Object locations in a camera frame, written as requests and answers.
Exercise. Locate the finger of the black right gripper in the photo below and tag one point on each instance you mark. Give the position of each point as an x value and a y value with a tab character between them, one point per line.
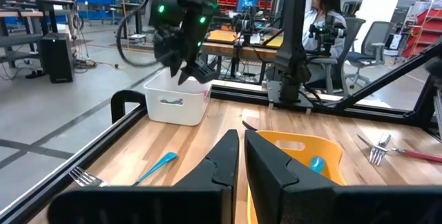
175	66
198	73

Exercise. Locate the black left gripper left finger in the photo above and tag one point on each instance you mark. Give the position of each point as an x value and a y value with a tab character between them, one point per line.
214	175

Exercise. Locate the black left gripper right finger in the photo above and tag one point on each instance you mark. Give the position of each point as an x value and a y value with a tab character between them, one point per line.
276	182

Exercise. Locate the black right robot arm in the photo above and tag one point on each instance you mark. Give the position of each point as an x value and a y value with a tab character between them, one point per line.
293	27

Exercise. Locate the wooden workbench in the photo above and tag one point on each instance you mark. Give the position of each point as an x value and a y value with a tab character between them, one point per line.
224	49

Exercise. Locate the white plastic bin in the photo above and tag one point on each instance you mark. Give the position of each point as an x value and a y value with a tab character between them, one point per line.
172	113

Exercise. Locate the dark metal utensil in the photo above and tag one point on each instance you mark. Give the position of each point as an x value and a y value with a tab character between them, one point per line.
250	126

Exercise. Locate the yellow plastic bin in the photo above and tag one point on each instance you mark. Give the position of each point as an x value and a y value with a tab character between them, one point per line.
331	155

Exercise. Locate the silver metal fork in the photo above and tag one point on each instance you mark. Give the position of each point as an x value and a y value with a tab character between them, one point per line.
386	139

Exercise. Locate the black computer tower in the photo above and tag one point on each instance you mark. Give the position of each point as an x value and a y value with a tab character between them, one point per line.
57	58

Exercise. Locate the black background robot device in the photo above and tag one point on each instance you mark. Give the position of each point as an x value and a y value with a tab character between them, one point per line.
326	34

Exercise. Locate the dark office chair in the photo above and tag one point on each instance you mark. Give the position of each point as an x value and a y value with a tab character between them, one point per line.
352	34

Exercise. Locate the wooden top desk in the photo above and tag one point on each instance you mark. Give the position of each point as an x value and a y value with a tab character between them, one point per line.
17	14

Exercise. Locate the grey office chair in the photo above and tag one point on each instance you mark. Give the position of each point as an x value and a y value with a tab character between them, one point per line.
376	34

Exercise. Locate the black curved bracket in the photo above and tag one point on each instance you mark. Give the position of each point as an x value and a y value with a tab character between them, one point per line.
119	99

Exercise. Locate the black aluminium table rail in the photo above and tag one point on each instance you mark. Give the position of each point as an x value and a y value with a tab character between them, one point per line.
86	155
362	112

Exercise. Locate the black diagonal frame strut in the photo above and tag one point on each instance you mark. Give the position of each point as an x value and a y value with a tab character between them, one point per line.
390	76

